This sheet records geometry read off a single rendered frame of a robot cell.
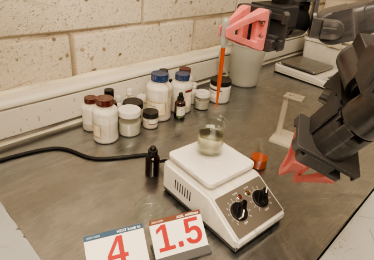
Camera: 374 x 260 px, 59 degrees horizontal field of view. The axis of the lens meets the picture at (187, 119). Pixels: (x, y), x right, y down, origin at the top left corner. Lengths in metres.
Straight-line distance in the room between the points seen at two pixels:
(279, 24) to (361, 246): 0.40
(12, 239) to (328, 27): 0.63
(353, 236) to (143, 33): 0.73
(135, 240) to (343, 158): 0.32
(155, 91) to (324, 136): 0.51
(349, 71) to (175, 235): 0.35
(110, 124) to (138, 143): 0.08
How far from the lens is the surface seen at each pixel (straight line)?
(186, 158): 0.61
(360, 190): 0.82
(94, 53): 0.93
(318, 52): 1.60
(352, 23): 0.67
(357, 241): 0.69
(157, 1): 1.03
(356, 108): 0.45
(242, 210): 0.56
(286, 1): 0.64
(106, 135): 0.80
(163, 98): 0.89
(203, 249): 0.57
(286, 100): 0.87
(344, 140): 0.46
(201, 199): 0.58
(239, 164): 0.62
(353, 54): 0.50
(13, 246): 0.60
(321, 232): 0.67
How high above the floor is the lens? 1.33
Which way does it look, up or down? 27 degrees down
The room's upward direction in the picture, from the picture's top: 5 degrees clockwise
